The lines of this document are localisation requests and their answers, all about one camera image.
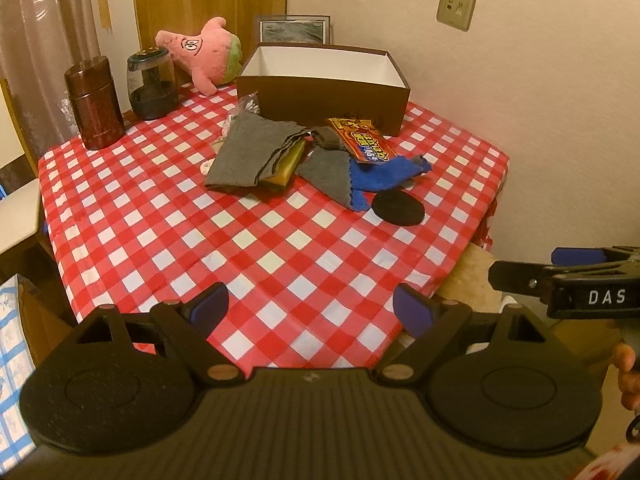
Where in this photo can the person's right hand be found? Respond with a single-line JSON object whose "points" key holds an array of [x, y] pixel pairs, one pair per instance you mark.
{"points": [[624, 359]]}

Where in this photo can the brown cardboard box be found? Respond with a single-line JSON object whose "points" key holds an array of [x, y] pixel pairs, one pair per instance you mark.
{"points": [[309, 84]]}

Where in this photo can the cotton swab bag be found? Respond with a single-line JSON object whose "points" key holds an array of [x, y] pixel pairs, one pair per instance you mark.
{"points": [[246, 104]]}

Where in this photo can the brown wooden canister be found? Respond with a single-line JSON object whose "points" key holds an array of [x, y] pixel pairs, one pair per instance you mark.
{"points": [[94, 102]]}

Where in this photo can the beige curtain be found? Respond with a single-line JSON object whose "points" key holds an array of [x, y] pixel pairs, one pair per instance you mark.
{"points": [[40, 40]]}

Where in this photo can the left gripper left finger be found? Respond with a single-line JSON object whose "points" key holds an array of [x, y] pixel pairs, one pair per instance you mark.
{"points": [[185, 328]]}

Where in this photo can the pink starfish plush toy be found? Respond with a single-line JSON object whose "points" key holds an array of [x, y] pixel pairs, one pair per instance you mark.
{"points": [[212, 58]]}

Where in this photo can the blue grey microfiber cloth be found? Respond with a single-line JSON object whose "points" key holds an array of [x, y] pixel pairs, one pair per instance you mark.
{"points": [[339, 176]]}

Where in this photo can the white wooden chair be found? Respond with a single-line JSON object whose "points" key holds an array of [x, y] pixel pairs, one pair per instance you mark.
{"points": [[21, 209]]}

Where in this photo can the orange snack packet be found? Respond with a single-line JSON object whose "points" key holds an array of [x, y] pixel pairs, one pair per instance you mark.
{"points": [[362, 140]]}

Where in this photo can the black round pad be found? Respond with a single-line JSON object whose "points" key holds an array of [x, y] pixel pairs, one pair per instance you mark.
{"points": [[397, 207]]}

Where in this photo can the cream scrunchie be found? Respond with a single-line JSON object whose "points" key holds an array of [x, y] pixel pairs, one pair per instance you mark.
{"points": [[205, 166]]}

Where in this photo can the framed picture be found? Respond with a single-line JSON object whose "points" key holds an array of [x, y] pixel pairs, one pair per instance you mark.
{"points": [[293, 29]]}

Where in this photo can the yellow sponge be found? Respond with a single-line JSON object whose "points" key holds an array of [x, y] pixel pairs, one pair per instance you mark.
{"points": [[284, 165]]}

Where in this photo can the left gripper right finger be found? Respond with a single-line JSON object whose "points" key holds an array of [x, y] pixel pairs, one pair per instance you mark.
{"points": [[435, 326]]}

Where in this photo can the red white checkered tablecloth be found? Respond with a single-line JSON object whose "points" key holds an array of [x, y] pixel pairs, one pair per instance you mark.
{"points": [[310, 282]]}

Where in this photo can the blue white patterned cloth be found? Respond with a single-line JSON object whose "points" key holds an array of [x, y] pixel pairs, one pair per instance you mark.
{"points": [[16, 365]]}

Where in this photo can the glass jar dark lid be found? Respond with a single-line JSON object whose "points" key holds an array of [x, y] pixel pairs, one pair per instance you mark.
{"points": [[151, 82]]}

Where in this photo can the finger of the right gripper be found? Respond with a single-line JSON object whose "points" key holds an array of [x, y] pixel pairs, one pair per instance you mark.
{"points": [[519, 277], [588, 256]]}

